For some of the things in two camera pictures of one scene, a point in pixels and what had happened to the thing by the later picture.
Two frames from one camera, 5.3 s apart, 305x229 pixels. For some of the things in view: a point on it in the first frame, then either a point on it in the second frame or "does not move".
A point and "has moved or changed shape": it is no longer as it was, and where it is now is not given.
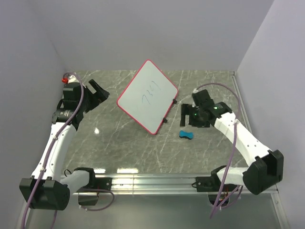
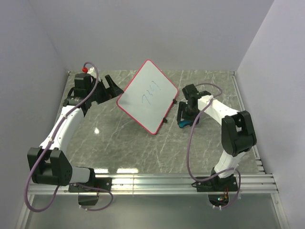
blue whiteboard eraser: (189, 135) has moved or changed shape
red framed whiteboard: (148, 96) does not move
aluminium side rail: (242, 105) does not move
